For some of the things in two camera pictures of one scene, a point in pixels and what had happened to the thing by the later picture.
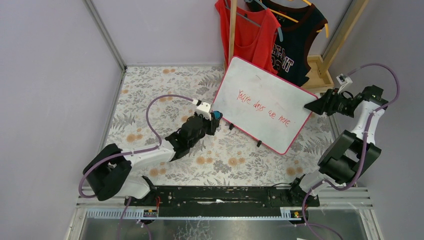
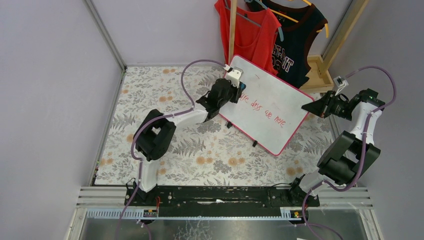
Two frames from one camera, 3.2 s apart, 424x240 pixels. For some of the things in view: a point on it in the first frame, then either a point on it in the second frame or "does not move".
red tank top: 255,35 does not move
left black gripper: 208,122 -> 228,91
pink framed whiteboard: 264,107 does not move
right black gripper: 328,102 does not move
